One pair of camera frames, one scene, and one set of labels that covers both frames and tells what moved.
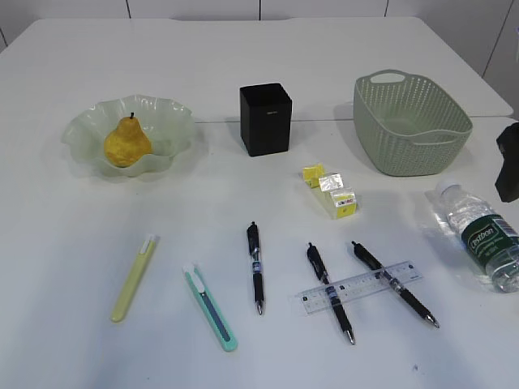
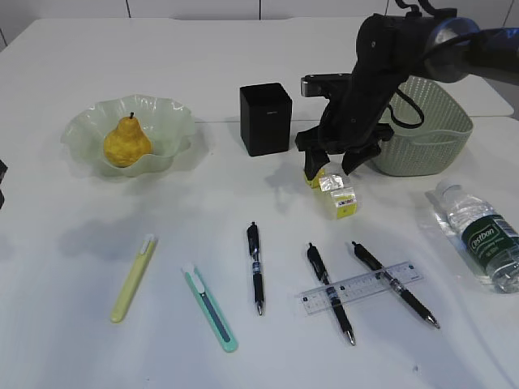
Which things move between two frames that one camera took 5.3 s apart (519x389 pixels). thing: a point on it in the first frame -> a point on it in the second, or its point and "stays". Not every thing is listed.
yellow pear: (127, 144) stays
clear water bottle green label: (489, 239) stays
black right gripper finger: (507, 184) -> (315, 160)
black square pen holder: (266, 118) stays
